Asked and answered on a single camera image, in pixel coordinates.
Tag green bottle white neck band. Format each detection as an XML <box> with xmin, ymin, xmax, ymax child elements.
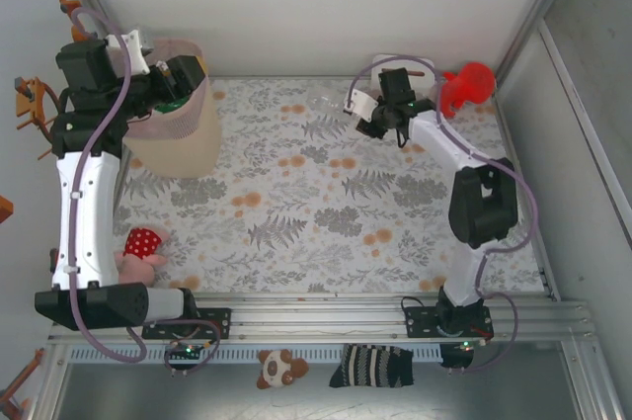
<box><xmin>152</xmin><ymin>97</ymin><xmax>192</xmax><ymax>114</ymax></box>

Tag pink mesh waste bin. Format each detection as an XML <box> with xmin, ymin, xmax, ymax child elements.
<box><xmin>118</xmin><ymin>37</ymin><xmax>224</xmax><ymax>180</ymax></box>

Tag white tissue box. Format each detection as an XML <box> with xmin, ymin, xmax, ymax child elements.
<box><xmin>369</xmin><ymin>53</ymin><xmax>436</xmax><ymax>106</ymax></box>

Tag red plastic watering can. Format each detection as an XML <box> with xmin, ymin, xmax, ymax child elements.
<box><xmin>434</xmin><ymin>61</ymin><xmax>497</xmax><ymax>119</ymax></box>

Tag floral grey tablecloth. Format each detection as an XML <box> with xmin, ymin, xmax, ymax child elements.
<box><xmin>96</xmin><ymin>74</ymin><xmax>550</xmax><ymax>295</ymax></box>

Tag pink pig plush toy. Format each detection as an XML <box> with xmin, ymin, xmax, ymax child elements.
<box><xmin>111</xmin><ymin>224</ymin><xmax>170</xmax><ymax>288</ymax></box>

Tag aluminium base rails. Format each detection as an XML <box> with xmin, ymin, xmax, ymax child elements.
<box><xmin>46</xmin><ymin>291</ymin><xmax>598</xmax><ymax>345</ymax></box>

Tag circuit board green light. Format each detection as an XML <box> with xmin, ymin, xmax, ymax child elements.
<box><xmin>441</xmin><ymin>338</ymin><xmax>483</xmax><ymax>358</ymax></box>
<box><xmin>167</xmin><ymin>340</ymin><xmax>204</xmax><ymax>360</ymax></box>

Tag black white striped sock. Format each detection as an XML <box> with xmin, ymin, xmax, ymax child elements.
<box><xmin>329</xmin><ymin>343</ymin><xmax>415</xmax><ymax>389</ymax></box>

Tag brown panda plush toy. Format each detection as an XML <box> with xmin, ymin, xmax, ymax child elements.
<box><xmin>255</xmin><ymin>348</ymin><xmax>311</xmax><ymax>390</ymax></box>

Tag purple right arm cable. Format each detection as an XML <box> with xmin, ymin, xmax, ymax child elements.
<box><xmin>344</xmin><ymin>54</ymin><xmax>539</xmax><ymax>375</ymax></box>

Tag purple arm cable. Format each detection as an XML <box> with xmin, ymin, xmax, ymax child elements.
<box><xmin>70</xmin><ymin>9</ymin><xmax>222</xmax><ymax>378</ymax></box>
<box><xmin>344</xmin><ymin>54</ymin><xmax>539</xmax><ymax>375</ymax></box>

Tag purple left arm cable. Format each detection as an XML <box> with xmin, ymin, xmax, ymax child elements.
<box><xmin>70</xmin><ymin>9</ymin><xmax>222</xmax><ymax>378</ymax></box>

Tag white slotted cable duct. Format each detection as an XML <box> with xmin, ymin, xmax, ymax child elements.
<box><xmin>66</xmin><ymin>344</ymin><xmax>443</xmax><ymax>366</ymax></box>

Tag aluminium frame leg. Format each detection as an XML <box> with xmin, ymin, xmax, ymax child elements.
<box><xmin>27</xmin><ymin>343</ymin><xmax>73</xmax><ymax>420</ymax></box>
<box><xmin>560</xmin><ymin>340</ymin><xmax>626</xmax><ymax>420</ymax></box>

